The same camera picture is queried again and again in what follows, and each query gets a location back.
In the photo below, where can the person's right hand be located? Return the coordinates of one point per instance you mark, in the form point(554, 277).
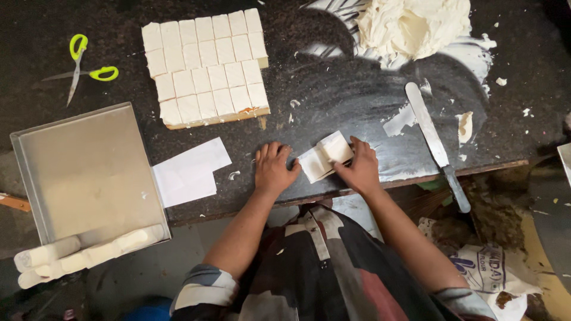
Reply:
point(363, 171)

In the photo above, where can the person's left hand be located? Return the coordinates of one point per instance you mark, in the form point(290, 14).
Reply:
point(273, 171)

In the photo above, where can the paper-wrapped cake piece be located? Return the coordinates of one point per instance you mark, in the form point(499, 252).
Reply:
point(322, 157)

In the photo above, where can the long metal palette knife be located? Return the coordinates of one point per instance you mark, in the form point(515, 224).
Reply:
point(430, 133)

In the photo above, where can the stack of white paper sheets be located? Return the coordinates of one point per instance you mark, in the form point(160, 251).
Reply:
point(189, 174)

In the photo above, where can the small cream blob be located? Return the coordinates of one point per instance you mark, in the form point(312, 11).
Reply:
point(465, 126)

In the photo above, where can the person's patterned shirt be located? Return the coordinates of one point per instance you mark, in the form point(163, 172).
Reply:
point(325, 276)

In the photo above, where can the slab of cut cake squares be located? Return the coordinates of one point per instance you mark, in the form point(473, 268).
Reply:
point(207, 67)

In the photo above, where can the heap of white cream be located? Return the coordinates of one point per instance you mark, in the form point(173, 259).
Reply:
point(410, 26)

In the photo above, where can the white printed flour sack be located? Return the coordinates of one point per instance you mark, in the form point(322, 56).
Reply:
point(490, 272)

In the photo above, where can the large metal baking tray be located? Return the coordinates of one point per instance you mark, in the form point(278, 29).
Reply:
point(89, 174)

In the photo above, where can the blue round object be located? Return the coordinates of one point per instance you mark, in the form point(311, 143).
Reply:
point(149, 310)

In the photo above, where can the long row of wrapped cakes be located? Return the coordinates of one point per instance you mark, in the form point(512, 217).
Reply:
point(98, 254)

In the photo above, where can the short wrapped cake roll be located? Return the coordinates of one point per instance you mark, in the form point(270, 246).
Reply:
point(44, 255)

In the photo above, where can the brown wooden piece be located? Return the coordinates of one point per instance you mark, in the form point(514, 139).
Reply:
point(14, 203)

